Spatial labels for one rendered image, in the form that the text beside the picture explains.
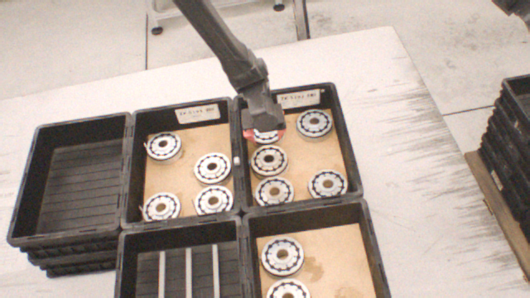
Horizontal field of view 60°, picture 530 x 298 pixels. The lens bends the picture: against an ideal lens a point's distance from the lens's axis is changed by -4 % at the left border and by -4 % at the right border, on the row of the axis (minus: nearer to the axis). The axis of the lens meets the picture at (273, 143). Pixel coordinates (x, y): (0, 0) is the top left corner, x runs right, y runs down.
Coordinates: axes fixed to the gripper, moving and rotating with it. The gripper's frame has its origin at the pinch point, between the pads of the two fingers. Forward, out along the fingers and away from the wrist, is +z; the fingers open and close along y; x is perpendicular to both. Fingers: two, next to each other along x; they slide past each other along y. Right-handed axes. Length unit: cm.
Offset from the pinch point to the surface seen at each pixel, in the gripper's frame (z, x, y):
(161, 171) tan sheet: 11.6, 4.0, -31.2
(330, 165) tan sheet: 11.9, -3.1, 16.1
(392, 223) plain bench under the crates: 25.0, -17.3, 31.1
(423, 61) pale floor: 96, 118, 96
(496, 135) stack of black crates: 59, 31, 93
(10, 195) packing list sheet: 24, 14, -87
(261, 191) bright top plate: 9.0, -10.0, -3.6
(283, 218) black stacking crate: 4.1, -21.8, 1.0
